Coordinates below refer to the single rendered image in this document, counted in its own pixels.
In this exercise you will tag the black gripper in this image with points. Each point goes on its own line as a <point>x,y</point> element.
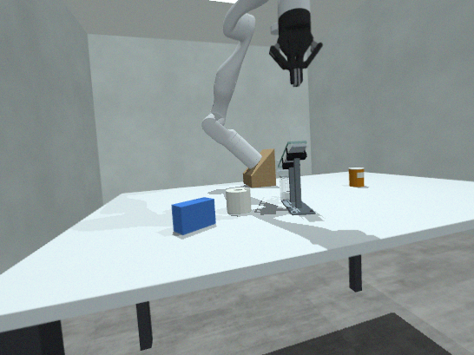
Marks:
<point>295,37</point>

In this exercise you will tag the orange pill bottle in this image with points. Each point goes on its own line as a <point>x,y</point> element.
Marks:
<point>356,177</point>

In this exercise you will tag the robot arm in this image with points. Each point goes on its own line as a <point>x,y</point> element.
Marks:
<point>227,75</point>

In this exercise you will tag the blue rectangular block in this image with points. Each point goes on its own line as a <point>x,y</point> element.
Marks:
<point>189,216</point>

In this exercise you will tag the clear glass vial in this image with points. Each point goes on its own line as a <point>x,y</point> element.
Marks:
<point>284,189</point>

